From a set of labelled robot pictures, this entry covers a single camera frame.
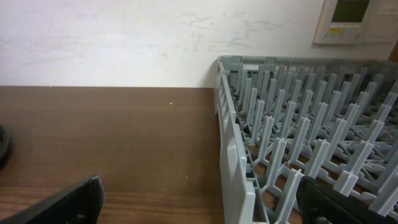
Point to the white wall control panel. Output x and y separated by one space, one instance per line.
357 22

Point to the grey dishwasher rack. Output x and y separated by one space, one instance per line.
282 119

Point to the round black tray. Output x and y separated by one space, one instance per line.
6 146

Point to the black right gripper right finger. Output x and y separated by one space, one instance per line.
318 203

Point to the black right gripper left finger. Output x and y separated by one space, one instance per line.
79 203

